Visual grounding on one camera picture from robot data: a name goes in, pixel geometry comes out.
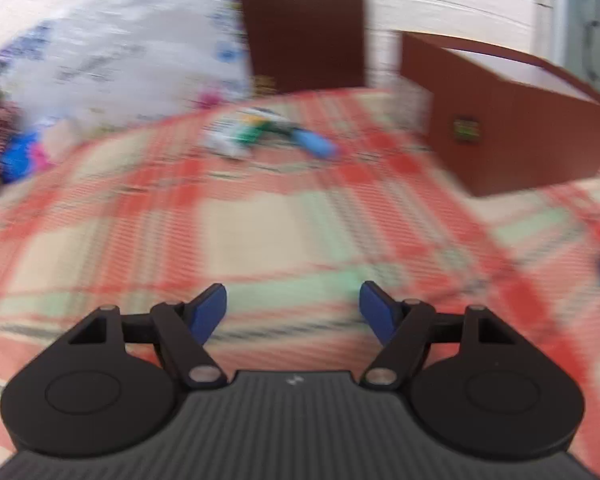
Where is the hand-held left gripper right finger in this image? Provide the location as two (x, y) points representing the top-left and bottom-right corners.
(358, 280), (520, 390)

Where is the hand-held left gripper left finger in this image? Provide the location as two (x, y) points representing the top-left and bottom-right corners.
(67, 282), (228, 390)

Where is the brown cardboard box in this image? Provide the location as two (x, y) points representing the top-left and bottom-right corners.
(397, 31), (600, 199)

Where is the red plaid blanket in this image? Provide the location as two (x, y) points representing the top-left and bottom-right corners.
(0, 85), (600, 480)

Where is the blue tube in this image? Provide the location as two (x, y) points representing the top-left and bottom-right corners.
(291, 126), (340, 159)

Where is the blue and pink toy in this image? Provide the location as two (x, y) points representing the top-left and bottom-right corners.
(0, 119), (57, 184)

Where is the pale patterned curtain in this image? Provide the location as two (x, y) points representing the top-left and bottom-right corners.
(534, 0), (600, 103)

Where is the white blue printed bag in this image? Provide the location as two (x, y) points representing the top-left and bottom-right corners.
(0, 0), (255, 137)

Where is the brown wooden chair back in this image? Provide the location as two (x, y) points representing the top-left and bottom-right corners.
(236, 0), (369, 95)

